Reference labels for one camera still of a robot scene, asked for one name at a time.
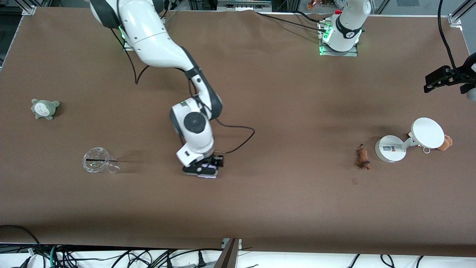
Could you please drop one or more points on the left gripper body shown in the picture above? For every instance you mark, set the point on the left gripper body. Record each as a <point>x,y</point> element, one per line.
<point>462,72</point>

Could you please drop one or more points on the lavender white smartphone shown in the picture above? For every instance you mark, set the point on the lavender white smartphone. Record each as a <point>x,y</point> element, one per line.
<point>208,176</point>

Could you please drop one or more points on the brown lion statue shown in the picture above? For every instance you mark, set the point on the brown lion statue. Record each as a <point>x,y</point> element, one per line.
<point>362,156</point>

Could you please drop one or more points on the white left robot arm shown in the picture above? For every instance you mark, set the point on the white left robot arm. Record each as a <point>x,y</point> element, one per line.
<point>347,22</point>

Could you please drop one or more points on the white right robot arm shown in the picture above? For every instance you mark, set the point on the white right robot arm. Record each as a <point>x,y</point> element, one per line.
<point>148,33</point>

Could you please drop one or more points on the white round desk lamp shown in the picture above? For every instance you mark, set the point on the white round desk lamp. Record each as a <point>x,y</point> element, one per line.
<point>427,132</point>

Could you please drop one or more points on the black straw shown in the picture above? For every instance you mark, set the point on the black straw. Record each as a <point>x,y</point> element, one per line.
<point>100,160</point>

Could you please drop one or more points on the clear plastic cup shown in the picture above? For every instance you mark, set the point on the clear plastic cup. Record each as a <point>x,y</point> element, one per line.
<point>97,160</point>

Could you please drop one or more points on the grey green plush toy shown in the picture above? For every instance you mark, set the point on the grey green plush toy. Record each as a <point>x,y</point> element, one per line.
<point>44,109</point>

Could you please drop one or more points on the grey power strip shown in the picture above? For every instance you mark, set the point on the grey power strip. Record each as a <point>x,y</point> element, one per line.
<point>243,4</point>

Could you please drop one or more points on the aluminium frame profile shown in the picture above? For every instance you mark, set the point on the aluminium frame profile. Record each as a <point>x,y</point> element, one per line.
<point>455,18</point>
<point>29,8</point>

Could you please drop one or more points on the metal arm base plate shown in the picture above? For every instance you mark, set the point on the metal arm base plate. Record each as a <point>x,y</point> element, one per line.
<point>349,54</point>
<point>127,47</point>

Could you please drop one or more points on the grey metal frame post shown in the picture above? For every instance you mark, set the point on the grey metal frame post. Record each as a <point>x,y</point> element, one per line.
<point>228,255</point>

